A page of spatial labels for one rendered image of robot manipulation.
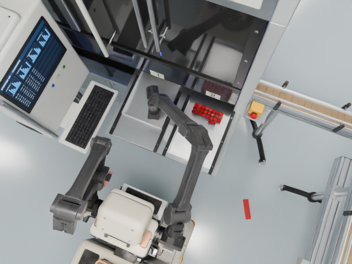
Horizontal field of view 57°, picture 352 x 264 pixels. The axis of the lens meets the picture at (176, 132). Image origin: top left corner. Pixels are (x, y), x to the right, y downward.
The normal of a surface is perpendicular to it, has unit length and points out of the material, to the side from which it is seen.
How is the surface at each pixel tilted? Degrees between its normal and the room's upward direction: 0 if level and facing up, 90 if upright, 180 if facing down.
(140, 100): 0
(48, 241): 0
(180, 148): 0
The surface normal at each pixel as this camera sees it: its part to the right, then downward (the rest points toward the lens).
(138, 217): 0.23, -0.80
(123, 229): -0.31, 0.49
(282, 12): -0.38, 0.90
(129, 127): -0.04, -0.25
